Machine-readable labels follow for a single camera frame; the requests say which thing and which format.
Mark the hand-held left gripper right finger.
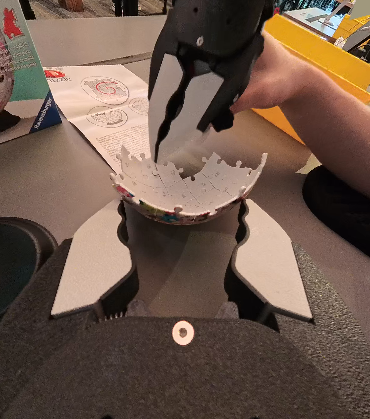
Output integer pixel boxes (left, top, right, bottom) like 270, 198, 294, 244
223, 199, 314, 323

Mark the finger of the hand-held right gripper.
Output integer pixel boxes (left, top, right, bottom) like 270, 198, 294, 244
156, 71, 226, 164
147, 53, 185, 161

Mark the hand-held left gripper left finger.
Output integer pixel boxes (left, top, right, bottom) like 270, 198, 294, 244
51, 200, 140, 319

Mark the assembled white puzzle section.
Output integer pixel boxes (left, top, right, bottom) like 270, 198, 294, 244
110, 146, 269, 225

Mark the person's right forearm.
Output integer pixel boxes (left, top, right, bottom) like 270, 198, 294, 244
280, 76, 370, 210

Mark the black round ball stand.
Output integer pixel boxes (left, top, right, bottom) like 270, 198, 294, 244
0, 218, 59, 351

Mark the colourful puzzle box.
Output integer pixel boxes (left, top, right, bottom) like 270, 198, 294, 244
0, 0, 62, 152

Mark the person's right hand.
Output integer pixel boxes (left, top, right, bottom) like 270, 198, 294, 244
230, 30, 318, 115

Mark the white instruction leaflet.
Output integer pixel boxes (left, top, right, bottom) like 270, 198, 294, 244
43, 64, 166, 174

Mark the black chair armrest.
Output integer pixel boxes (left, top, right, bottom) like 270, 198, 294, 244
303, 165, 370, 272

